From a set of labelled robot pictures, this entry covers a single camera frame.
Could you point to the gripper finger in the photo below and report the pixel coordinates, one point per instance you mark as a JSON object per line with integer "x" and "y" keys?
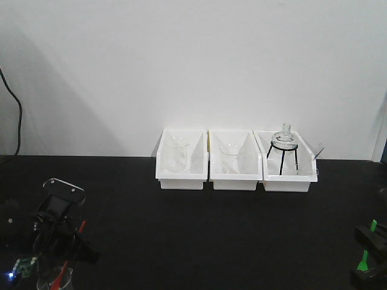
{"x": 374, "y": 277}
{"x": 373, "y": 242}
{"x": 86, "y": 250}

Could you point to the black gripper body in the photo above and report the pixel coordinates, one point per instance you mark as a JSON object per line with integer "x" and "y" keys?
{"x": 48, "y": 231}

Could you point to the red plastic spoon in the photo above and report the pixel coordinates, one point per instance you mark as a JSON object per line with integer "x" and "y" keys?
{"x": 58, "y": 280}

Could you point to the green circuit board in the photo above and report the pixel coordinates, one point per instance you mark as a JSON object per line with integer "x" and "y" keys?
{"x": 23, "y": 267}

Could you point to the front glass beaker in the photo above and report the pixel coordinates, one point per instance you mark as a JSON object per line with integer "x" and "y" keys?
{"x": 46, "y": 282}

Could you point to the right white plastic bin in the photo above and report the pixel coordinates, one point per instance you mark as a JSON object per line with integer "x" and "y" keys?
{"x": 291, "y": 180}

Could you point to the white plastic bin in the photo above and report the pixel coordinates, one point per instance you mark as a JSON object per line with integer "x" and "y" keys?
{"x": 250, "y": 165}
{"x": 196, "y": 173}
{"x": 291, "y": 180}

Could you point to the black metal tripod stand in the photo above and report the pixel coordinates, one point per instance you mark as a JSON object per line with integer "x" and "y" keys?
{"x": 284, "y": 149}

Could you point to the left white plastic bin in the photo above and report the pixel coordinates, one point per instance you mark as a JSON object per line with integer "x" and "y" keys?
{"x": 196, "y": 173}

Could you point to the round glass flask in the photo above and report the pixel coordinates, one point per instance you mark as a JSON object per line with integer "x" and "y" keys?
{"x": 285, "y": 139}

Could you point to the glass beaker in left bin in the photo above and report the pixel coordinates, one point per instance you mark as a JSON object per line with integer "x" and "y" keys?
{"x": 176, "y": 154}

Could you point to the glass beaker in bin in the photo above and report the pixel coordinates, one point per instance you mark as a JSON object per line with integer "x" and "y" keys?
{"x": 176, "y": 154}
{"x": 230, "y": 154}

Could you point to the middle white plastic bin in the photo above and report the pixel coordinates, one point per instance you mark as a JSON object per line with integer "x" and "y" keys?
{"x": 250, "y": 165}

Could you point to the glass beaker in middle bin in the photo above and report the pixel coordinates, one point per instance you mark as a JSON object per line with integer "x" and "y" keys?
{"x": 230, "y": 154}

